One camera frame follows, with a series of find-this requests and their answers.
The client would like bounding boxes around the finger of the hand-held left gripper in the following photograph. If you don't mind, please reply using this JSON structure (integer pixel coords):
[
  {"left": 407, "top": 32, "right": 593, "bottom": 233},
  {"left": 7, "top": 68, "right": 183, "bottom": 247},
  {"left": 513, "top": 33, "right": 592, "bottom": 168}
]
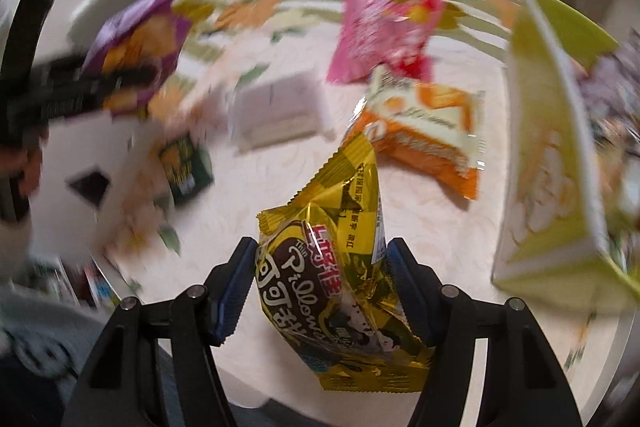
[{"left": 30, "top": 56, "right": 162, "bottom": 120}]

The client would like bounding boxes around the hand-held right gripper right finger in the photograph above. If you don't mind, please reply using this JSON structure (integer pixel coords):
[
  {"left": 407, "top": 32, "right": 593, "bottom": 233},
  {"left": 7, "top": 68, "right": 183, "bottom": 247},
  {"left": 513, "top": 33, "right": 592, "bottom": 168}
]
[{"left": 384, "top": 237, "right": 584, "bottom": 427}]

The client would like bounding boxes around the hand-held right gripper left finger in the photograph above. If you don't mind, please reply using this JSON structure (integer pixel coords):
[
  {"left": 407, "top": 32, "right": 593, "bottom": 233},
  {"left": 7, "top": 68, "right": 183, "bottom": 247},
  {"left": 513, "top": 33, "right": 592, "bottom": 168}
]
[{"left": 61, "top": 236, "right": 259, "bottom": 427}]

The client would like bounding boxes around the purple snack packet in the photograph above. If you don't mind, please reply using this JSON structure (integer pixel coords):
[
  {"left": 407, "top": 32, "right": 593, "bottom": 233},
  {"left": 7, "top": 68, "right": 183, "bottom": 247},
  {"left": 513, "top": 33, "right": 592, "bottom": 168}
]
[{"left": 82, "top": 0, "right": 193, "bottom": 120}]

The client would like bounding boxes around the yellow snack packet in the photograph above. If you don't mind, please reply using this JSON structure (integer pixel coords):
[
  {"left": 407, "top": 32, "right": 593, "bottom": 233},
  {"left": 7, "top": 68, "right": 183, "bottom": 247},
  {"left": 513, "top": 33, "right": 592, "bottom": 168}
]
[{"left": 256, "top": 132, "right": 437, "bottom": 394}]

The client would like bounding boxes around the green cardboard box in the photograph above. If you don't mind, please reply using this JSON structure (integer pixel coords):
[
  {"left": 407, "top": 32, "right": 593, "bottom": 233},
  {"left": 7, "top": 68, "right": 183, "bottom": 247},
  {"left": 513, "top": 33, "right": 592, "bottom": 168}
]
[{"left": 491, "top": 0, "right": 640, "bottom": 315}]

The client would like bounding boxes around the grey snack packet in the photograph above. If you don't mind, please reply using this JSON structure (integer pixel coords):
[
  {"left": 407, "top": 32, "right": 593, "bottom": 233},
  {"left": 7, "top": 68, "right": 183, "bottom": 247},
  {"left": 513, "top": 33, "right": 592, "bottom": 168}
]
[{"left": 575, "top": 42, "right": 640, "bottom": 142}]

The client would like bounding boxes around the person's left hand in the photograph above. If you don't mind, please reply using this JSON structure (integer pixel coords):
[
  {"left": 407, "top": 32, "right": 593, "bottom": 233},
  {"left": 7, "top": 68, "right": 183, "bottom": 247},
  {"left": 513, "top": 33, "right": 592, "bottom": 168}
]
[{"left": 0, "top": 129, "right": 47, "bottom": 200}]

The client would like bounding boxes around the white table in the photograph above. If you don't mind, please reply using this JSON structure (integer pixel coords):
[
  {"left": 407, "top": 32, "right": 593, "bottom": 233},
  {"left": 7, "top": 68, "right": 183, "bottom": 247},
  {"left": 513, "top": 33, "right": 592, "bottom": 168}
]
[{"left": 90, "top": 32, "right": 631, "bottom": 408}]

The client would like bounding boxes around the green and white chips packet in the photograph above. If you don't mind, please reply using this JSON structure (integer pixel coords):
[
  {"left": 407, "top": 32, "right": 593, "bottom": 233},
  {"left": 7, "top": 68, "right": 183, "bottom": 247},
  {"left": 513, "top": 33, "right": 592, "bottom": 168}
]
[{"left": 150, "top": 132, "right": 216, "bottom": 208}]

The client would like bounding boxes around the orange and white snack packet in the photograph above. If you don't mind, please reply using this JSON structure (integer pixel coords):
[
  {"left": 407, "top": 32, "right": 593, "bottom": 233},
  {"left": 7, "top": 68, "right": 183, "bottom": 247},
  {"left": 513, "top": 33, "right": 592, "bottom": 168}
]
[{"left": 345, "top": 67, "right": 488, "bottom": 202}]

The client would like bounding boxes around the pale pink wafer packet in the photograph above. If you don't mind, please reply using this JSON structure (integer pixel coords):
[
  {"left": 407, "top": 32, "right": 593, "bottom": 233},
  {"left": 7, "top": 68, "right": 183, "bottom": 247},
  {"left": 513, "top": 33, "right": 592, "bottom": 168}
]
[{"left": 230, "top": 74, "right": 336, "bottom": 152}]

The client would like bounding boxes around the pink snack packet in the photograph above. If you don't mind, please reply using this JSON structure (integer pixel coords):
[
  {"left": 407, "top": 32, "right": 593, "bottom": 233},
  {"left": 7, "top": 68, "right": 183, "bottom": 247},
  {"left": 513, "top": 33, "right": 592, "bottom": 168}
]
[{"left": 326, "top": 0, "right": 447, "bottom": 85}]

